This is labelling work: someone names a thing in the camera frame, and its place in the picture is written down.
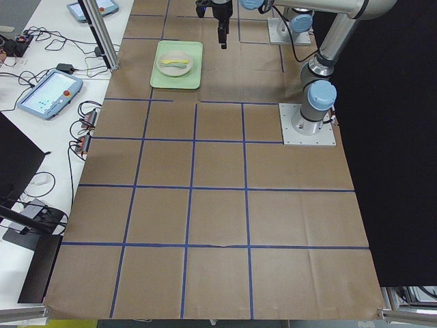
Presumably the light green plastic tray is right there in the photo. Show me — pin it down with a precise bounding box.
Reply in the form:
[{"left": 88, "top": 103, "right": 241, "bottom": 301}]
[{"left": 150, "top": 40, "right": 203, "bottom": 90}]

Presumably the black monitor stand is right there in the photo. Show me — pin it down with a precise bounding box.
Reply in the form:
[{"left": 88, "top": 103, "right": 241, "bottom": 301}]
[{"left": 1, "top": 202, "right": 68, "bottom": 304}]

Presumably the aluminium frame post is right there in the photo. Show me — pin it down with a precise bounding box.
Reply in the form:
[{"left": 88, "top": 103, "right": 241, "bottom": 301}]
[{"left": 78, "top": 0, "right": 119, "bottom": 71}]

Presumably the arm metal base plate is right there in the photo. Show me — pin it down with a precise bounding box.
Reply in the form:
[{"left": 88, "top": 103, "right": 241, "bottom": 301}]
[
  {"left": 279, "top": 103, "right": 336, "bottom": 146},
  {"left": 267, "top": 18, "right": 311, "bottom": 46}
]

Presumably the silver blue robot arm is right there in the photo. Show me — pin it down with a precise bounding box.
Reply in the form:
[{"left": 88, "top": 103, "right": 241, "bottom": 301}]
[
  {"left": 275, "top": 0, "right": 396, "bottom": 136},
  {"left": 211, "top": 0, "right": 274, "bottom": 49}
]

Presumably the small orange connector box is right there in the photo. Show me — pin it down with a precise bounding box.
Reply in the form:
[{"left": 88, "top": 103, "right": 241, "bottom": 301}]
[{"left": 81, "top": 109, "right": 98, "bottom": 130}]

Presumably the white round plate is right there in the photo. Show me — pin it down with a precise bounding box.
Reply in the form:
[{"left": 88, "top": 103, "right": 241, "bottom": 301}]
[{"left": 156, "top": 51, "right": 193, "bottom": 77}]

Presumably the black power adapter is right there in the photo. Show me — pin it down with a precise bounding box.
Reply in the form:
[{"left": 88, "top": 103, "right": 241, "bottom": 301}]
[{"left": 56, "top": 63, "right": 75, "bottom": 74}]

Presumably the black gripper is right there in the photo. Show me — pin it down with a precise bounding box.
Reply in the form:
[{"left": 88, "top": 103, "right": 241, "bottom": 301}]
[{"left": 212, "top": 0, "right": 233, "bottom": 49}]

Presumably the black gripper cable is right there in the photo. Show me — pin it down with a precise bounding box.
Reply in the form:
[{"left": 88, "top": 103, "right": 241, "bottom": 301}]
[{"left": 271, "top": 5, "right": 317, "bottom": 63}]

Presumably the yellow plastic fork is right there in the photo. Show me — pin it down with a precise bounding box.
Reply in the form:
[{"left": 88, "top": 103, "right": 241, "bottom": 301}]
[{"left": 160, "top": 59, "right": 190, "bottom": 66}]

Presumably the blue teach pendant tablet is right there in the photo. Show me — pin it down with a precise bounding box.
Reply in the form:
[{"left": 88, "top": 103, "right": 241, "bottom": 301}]
[{"left": 17, "top": 69, "right": 83, "bottom": 120}]

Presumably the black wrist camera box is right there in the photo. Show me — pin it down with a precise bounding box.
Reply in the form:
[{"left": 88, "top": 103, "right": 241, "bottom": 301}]
[{"left": 195, "top": 0, "right": 209, "bottom": 18}]

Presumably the black monitor screen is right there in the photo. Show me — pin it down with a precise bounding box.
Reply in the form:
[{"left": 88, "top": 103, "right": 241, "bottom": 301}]
[{"left": 0, "top": 114, "right": 46, "bottom": 208}]

